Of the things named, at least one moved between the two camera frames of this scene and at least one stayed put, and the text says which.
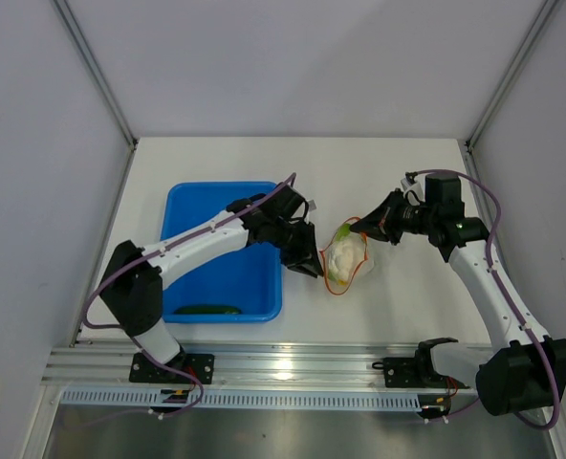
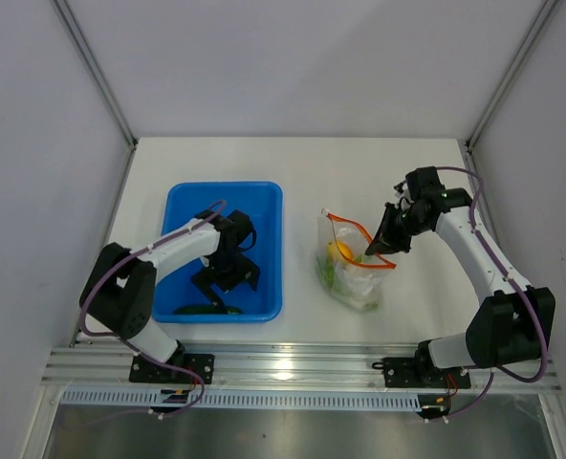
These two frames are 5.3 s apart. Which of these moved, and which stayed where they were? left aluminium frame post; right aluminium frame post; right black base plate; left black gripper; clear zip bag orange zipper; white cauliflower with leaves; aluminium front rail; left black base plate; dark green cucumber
Moved: clear zip bag orange zipper; left black gripper; white cauliflower with leaves
Stayed: aluminium front rail; left aluminium frame post; dark green cucumber; left black base plate; right aluminium frame post; right black base plate
